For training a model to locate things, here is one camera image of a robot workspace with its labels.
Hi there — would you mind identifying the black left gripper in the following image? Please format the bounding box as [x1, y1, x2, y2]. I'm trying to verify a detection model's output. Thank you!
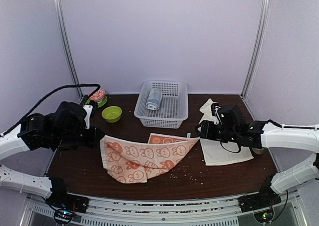
[52, 124, 103, 148]

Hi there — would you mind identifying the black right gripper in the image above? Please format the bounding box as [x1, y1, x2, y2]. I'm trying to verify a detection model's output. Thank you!
[195, 120, 238, 144]

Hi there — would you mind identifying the orange bunny pattern towel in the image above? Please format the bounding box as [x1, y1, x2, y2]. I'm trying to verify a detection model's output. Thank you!
[100, 134, 199, 184]

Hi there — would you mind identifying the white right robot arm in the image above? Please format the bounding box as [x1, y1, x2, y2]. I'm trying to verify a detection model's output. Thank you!
[196, 104, 319, 207]

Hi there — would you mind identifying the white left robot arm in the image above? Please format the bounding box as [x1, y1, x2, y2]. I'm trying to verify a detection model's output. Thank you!
[0, 101, 105, 208]

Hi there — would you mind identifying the cream white towel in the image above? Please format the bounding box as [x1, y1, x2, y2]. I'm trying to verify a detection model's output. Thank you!
[199, 98, 254, 166]

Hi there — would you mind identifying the green plastic bowl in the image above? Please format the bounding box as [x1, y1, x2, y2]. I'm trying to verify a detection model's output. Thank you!
[101, 106, 122, 123]

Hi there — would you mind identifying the green plastic plate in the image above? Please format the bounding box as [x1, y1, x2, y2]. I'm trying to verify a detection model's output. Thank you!
[85, 95, 108, 108]

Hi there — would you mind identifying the white perforated plastic basket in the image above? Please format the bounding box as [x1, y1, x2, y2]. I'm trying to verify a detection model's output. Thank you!
[134, 81, 188, 129]

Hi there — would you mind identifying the red white patterned bowl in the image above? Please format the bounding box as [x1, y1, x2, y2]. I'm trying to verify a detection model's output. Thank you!
[89, 88, 105, 103]

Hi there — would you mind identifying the cream patterned cup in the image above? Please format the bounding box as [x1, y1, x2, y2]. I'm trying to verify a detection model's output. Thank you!
[252, 148, 266, 155]

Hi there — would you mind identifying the rolled light blue towel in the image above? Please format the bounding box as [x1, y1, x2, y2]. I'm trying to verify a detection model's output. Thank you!
[145, 88, 163, 110]

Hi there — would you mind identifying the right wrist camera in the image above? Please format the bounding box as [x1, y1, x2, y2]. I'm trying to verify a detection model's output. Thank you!
[211, 102, 223, 125]

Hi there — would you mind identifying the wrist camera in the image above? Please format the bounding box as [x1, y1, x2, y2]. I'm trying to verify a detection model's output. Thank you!
[83, 104, 98, 129]
[211, 102, 223, 125]

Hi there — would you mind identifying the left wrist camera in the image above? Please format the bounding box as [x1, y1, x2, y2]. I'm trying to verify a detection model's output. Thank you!
[83, 104, 98, 129]

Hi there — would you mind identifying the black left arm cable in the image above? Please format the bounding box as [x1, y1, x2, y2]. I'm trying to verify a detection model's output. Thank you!
[0, 83, 101, 137]

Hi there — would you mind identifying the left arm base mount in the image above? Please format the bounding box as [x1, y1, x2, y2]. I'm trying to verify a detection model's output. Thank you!
[45, 177, 89, 223]

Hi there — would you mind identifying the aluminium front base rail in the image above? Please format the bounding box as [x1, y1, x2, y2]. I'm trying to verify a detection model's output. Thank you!
[18, 190, 309, 226]

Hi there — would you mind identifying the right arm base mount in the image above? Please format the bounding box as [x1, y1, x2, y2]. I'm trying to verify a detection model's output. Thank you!
[238, 176, 281, 225]

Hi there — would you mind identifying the right aluminium frame post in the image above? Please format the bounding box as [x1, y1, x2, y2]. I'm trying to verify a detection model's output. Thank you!
[241, 0, 271, 100]

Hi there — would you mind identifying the aluminium frame post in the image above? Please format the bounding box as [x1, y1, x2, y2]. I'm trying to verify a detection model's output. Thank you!
[241, 0, 271, 100]
[53, 0, 80, 85]

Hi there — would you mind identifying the left aluminium frame post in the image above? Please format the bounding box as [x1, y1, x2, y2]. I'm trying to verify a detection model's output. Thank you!
[53, 0, 80, 85]

